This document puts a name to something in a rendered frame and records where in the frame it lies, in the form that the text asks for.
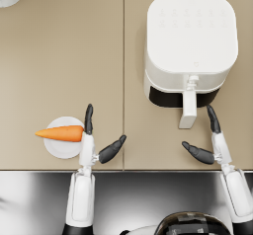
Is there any orange carrot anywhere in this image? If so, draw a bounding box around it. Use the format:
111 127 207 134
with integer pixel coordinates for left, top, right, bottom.
35 124 85 143

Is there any pale white air fryer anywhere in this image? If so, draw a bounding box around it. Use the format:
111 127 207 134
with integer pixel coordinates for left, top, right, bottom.
142 0 239 130

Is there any small white round plate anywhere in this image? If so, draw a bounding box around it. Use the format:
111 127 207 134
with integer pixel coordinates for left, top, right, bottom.
42 116 85 160

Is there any dark round robot body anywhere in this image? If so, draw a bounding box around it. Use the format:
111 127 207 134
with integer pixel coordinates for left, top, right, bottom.
119 211 233 235

